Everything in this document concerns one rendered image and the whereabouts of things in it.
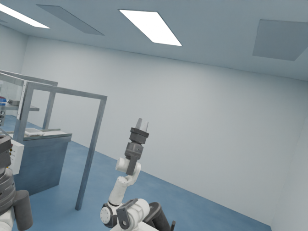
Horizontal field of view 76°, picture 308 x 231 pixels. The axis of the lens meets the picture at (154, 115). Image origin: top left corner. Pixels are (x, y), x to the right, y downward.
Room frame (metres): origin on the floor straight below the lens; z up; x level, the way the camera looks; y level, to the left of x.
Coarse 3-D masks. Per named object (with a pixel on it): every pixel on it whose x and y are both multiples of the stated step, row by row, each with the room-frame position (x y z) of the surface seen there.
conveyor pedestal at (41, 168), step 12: (60, 144) 3.10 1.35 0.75; (24, 156) 2.56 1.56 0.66; (36, 156) 2.73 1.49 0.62; (48, 156) 2.93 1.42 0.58; (60, 156) 3.16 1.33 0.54; (24, 168) 2.60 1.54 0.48; (36, 168) 2.77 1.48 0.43; (48, 168) 2.97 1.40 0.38; (60, 168) 3.21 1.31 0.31; (24, 180) 2.63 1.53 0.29; (36, 180) 2.81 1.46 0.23; (48, 180) 3.02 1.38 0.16; (36, 192) 2.86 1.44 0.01
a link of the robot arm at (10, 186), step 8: (0, 136) 0.45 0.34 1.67; (8, 136) 0.45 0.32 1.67; (0, 144) 0.41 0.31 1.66; (8, 144) 0.43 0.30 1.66; (0, 152) 0.41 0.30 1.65; (8, 152) 0.44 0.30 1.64; (0, 160) 0.42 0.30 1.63; (8, 160) 0.44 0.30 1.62; (0, 168) 0.41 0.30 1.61; (0, 176) 0.41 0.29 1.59; (8, 176) 0.42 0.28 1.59; (0, 184) 0.40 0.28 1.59; (8, 184) 0.42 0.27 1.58; (0, 192) 0.40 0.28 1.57; (8, 192) 0.42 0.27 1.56; (0, 200) 0.40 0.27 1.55
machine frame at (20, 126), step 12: (0, 72) 1.91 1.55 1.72; (12, 72) 2.48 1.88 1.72; (36, 84) 1.75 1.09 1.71; (84, 96) 2.34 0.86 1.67; (96, 96) 2.54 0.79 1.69; (24, 108) 1.69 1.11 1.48; (48, 108) 3.06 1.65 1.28; (24, 120) 1.71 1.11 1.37; (48, 120) 3.08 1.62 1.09; (96, 120) 2.72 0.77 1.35; (24, 132) 1.73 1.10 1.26; (96, 132) 2.71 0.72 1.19; (84, 168) 2.73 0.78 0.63; (84, 180) 2.71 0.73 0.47; (84, 192) 2.76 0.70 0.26
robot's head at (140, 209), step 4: (140, 200) 0.68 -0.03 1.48; (144, 200) 0.68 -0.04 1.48; (136, 204) 0.65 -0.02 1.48; (140, 204) 0.65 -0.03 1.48; (144, 204) 0.66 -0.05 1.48; (128, 208) 0.66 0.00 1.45; (132, 208) 0.63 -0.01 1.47; (136, 208) 0.63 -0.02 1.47; (140, 208) 0.64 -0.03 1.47; (144, 208) 0.65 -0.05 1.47; (148, 208) 0.67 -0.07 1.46; (132, 212) 0.61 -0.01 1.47; (136, 212) 0.62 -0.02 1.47; (140, 212) 0.63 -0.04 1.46; (144, 212) 0.64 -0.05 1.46; (148, 212) 0.67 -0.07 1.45; (136, 216) 0.60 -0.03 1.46; (140, 216) 0.62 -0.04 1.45; (144, 216) 0.64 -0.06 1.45; (136, 220) 0.59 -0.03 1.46; (140, 220) 0.64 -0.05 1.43; (136, 224) 0.59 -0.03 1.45; (136, 228) 0.63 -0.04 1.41
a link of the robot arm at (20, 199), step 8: (16, 192) 0.45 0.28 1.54; (24, 192) 0.46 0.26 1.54; (8, 200) 0.42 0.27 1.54; (16, 200) 0.43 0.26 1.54; (24, 200) 0.44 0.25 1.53; (0, 208) 0.40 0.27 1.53; (8, 208) 0.43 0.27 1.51; (16, 208) 0.44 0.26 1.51; (24, 208) 0.45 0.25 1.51; (0, 216) 0.41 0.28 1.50; (8, 216) 0.42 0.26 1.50; (16, 216) 0.44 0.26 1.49; (24, 216) 0.45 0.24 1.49; (32, 216) 0.47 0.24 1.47; (8, 224) 0.42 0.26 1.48; (16, 224) 0.45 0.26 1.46; (24, 224) 0.45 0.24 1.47; (32, 224) 0.47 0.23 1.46
